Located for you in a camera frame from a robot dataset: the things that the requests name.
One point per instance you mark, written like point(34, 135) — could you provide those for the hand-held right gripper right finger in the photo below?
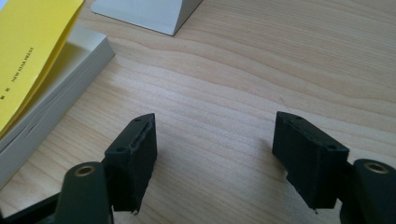
point(311, 165)

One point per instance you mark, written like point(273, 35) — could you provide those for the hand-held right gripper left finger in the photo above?
point(130, 161)

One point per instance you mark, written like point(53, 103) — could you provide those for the yellow-covered book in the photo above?
point(37, 77)

